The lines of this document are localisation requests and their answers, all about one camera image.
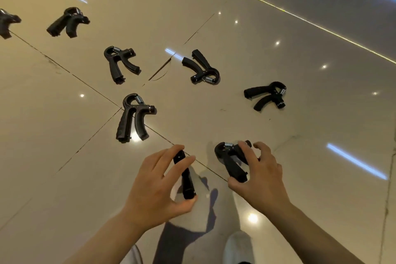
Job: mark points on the person's left hand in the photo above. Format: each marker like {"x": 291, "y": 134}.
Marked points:
{"x": 151, "y": 195}

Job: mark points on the person's right hand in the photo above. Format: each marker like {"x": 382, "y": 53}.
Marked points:
{"x": 266, "y": 186}

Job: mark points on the group of black hand grippers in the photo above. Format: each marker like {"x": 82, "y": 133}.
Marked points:
{"x": 193, "y": 67}

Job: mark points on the person's right forearm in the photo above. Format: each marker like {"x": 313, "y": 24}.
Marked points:
{"x": 312, "y": 239}

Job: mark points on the white left shoe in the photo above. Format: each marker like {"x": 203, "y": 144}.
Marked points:
{"x": 133, "y": 256}

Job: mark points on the white shoe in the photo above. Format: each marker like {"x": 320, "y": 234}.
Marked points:
{"x": 133, "y": 256}
{"x": 238, "y": 248}

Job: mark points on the white right shoe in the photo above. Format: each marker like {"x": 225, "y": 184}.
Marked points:
{"x": 238, "y": 248}

